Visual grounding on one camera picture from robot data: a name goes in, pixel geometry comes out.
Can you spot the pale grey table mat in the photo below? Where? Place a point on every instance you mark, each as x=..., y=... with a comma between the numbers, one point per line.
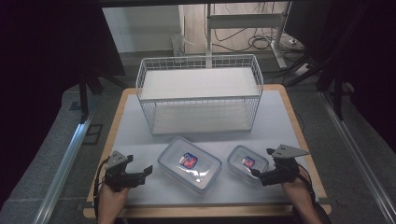
x=274, y=124

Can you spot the white metal desk frame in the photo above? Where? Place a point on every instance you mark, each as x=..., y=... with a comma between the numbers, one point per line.
x=244, y=21

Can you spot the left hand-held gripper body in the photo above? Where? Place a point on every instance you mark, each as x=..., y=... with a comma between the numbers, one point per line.
x=120, y=177

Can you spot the black curtain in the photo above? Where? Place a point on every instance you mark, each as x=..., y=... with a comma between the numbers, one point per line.
x=373, y=62
x=40, y=77

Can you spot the black tripod stand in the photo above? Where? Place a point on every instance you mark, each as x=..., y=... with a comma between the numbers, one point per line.
x=337, y=87
x=85, y=90

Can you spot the white cabinet panel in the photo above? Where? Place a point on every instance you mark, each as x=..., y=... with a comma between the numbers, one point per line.
x=140, y=28

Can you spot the large clear lidded food container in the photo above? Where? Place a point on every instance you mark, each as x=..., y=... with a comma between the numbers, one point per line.
x=190, y=165

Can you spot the person's left hand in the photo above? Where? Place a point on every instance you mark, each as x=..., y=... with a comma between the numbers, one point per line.
x=112, y=199

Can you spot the aluminium rail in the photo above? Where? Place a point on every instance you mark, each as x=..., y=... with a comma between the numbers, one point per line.
x=358, y=149
x=60, y=174

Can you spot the black floor bracket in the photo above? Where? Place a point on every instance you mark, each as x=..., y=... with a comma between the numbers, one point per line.
x=92, y=134

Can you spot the small clear lidded food container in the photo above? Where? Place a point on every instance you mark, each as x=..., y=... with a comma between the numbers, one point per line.
x=247, y=163

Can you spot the white power strip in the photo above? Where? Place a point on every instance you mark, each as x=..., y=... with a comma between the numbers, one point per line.
x=302, y=70

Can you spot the person's right hand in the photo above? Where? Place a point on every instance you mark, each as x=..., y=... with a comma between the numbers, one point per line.
x=294, y=189

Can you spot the clear plastic bag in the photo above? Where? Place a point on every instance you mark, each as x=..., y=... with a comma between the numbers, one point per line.
x=180, y=43

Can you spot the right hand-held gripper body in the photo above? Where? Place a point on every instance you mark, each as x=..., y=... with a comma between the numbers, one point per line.
x=281, y=171

